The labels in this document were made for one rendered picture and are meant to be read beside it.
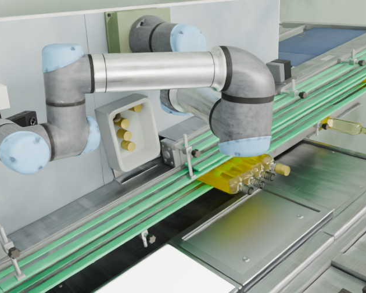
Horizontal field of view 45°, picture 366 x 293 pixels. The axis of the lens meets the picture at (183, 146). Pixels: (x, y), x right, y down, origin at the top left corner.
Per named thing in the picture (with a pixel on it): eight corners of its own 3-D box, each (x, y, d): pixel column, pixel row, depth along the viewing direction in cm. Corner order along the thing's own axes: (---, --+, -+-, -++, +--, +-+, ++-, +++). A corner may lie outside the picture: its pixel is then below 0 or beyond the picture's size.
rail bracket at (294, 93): (275, 95, 189) (302, 100, 179) (274, 78, 186) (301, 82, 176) (281, 92, 191) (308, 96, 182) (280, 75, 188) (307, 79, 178)
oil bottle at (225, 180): (194, 179, 168) (235, 197, 153) (192, 166, 166) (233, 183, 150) (204, 172, 171) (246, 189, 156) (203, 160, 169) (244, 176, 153)
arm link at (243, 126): (189, 60, 143) (286, 96, 95) (189, 105, 147) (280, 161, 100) (154, 61, 138) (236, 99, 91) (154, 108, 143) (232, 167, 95)
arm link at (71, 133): (101, 102, 86) (47, 110, 80) (103, 156, 90) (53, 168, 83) (81, 95, 92) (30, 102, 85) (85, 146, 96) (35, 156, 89)
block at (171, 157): (162, 163, 164) (174, 168, 159) (158, 140, 160) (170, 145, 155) (169, 160, 166) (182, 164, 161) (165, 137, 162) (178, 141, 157)
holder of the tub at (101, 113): (112, 179, 159) (124, 186, 153) (94, 109, 147) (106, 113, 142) (149, 160, 168) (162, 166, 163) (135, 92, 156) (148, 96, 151)
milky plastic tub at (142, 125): (108, 167, 156) (122, 174, 150) (94, 109, 147) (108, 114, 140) (147, 148, 166) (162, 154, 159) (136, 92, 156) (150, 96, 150)
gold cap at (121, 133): (115, 130, 152) (122, 132, 149) (124, 127, 154) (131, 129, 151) (117, 139, 154) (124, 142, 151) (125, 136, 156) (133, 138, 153)
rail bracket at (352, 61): (335, 64, 214) (361, 67, 204) (335, 49, 211) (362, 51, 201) (340, 61, 216) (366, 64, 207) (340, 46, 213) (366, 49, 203)
